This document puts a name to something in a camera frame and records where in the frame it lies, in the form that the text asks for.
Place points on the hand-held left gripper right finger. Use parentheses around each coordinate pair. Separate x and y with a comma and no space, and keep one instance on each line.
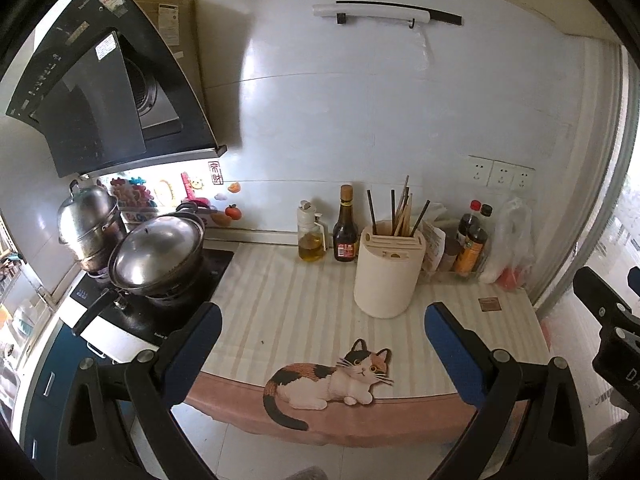
(450,355)

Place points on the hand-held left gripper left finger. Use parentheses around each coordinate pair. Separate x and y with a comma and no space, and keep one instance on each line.
(192,355)

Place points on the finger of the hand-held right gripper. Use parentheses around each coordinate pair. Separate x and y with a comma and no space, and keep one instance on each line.
(635,277)
(600,300)

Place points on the pale pink utensil holder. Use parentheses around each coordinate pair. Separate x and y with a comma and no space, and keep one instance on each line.
(387,280)

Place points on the dark wooden chopstick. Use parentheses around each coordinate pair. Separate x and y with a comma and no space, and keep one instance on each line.
(371,212)
(420,218)
(393,212)

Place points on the light wooden chopstick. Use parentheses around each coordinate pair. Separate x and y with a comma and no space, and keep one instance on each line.
(406,217)
(411,220)
(403,202)
(399,217)

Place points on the clear plastic organizer tray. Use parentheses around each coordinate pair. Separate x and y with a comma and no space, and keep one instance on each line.
(450,275)

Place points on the black gas stove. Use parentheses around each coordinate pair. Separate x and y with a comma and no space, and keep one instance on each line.
(210,270)

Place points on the white bundle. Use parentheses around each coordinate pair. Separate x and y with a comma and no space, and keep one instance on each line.
(491,270)

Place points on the glass sliding door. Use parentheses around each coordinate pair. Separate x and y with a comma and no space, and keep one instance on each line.
(615,185)

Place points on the spice jar with brown lid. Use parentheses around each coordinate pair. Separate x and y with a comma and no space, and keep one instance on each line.
(451,257)

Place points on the black cap soy sauce bottle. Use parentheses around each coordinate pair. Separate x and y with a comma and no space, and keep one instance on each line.
(472,255)

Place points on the steel wok with lid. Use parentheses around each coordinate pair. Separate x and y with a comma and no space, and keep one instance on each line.
(155,255)

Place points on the white seasoning packet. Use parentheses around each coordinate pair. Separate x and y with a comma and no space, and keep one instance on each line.
(434,247)

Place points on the striped cat print tablecloth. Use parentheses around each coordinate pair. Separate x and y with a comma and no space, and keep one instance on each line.
(290,305)

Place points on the clear plastic bag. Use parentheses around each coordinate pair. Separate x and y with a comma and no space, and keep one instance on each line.
(510,235)

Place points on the red cap sauce bottle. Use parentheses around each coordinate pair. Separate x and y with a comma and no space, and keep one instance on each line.
(467,225)

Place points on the blue kitchen cabinet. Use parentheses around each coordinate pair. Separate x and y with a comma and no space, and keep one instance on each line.
(55,375)

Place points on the dark bottle with gold cap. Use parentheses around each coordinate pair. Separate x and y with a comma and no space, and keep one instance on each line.
(346,235)

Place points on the glass oil dispenser bottle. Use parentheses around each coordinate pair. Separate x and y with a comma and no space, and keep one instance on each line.
(311,240)

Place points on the steel steamer pot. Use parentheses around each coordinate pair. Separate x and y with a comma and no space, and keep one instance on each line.
(87,220)

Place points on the black range hood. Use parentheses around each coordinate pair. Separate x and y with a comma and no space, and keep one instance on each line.
(90,85)

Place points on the white wall socket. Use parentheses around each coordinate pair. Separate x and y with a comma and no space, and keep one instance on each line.
(502,174)
(480,170)
(523,178)

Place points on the orange persimmon wall decoration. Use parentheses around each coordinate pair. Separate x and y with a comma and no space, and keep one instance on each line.
(232,211)

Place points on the pink wall hook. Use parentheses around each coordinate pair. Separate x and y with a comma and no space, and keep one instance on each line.
(186,187)

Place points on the colourful wall hanger set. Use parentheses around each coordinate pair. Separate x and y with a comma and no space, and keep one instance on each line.
(132,194)

